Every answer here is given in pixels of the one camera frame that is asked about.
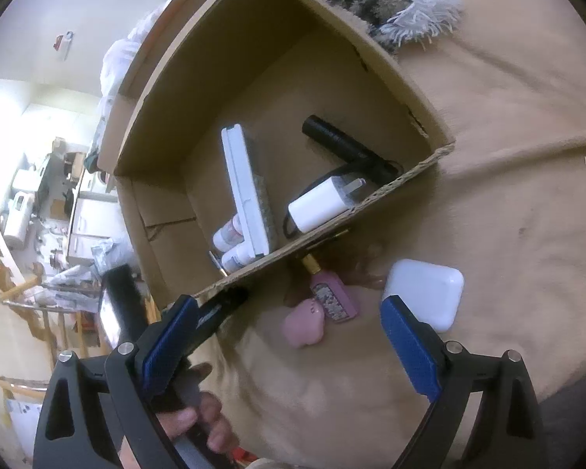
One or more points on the yellow wooden rack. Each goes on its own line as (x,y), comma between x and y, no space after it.
(24,303)

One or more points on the white power strip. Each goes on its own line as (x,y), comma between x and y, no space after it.
(241,190)

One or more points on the pink heart charm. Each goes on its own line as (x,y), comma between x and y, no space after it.
(303,325)

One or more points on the white earbuds case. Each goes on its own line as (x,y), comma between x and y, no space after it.
(429,288)

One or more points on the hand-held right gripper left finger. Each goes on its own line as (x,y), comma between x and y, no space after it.
(168,347)

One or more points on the cardboard box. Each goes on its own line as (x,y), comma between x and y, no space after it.
(298,83)

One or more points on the white kitchen cabinet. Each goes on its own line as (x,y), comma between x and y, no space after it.
(93,224)

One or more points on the white duvet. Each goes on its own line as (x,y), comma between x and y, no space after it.
(115,63)

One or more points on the red and white wall holder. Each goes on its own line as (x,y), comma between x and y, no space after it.
(63,45)

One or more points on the black pen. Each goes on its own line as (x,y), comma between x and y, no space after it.
(216,265)

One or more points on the red and white small bottle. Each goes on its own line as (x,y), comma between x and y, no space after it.
(227,234)

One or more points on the white plastic bag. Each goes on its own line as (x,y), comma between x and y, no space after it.
(110,254)

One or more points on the thin dark hairpin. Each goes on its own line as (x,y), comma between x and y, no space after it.
(339,234)

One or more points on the black flashlight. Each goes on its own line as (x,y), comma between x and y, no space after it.
(332,137)

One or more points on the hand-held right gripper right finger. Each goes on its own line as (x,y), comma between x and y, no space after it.
(410,351)

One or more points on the person's left hand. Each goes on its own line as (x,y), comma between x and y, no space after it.
(210,425)

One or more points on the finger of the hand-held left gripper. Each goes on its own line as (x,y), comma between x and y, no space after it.
(237,298)

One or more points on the white charger plug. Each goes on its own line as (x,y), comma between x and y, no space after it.
(317,205)

